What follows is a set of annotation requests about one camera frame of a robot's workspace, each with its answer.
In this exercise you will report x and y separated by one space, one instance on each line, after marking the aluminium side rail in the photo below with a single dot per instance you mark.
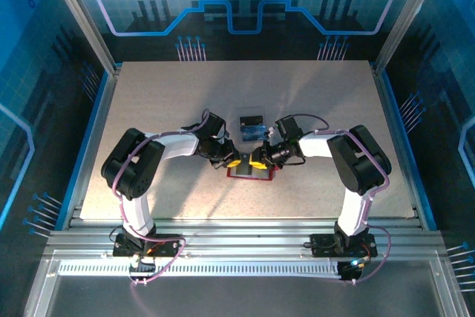
97 139
399 146

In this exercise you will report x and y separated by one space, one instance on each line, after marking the aluminium frame post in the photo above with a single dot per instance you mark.
81 20
408 16

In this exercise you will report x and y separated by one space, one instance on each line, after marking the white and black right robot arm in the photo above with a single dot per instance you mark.
315 144

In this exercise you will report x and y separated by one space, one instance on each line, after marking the white connector block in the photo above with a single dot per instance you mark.
143 267

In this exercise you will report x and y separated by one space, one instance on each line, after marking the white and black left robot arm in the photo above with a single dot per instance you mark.
178 144

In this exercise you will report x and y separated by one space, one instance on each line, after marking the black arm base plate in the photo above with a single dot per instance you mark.
167 248
323 252

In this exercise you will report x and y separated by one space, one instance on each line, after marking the black controller box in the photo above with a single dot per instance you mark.
349 272

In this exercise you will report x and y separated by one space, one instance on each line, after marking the clear plastic box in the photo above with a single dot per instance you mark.
252 110

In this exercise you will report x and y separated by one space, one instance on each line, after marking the blue edge strip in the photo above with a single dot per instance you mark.
86 146

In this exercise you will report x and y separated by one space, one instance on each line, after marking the aluminium frame rail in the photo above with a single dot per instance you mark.
241 237

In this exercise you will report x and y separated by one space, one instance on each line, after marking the red card holder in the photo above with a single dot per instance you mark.
245 172

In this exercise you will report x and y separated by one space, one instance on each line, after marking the grey metal panel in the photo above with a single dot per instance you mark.
241 298

